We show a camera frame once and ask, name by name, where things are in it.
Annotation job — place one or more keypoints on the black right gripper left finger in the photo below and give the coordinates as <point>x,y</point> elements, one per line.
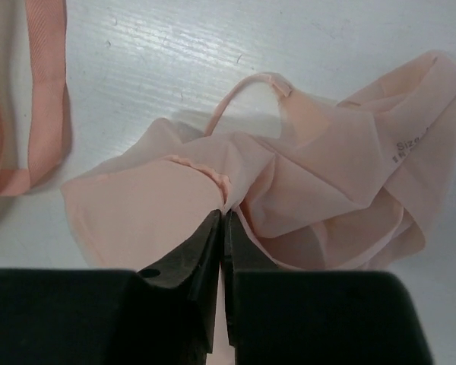
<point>162,314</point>

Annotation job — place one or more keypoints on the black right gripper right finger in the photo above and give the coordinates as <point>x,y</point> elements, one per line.
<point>279,316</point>

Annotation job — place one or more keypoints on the peach pink bra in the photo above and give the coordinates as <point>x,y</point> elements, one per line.
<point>349,187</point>

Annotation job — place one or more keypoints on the pink mesh laundry bag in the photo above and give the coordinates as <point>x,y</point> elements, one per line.
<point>35,129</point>

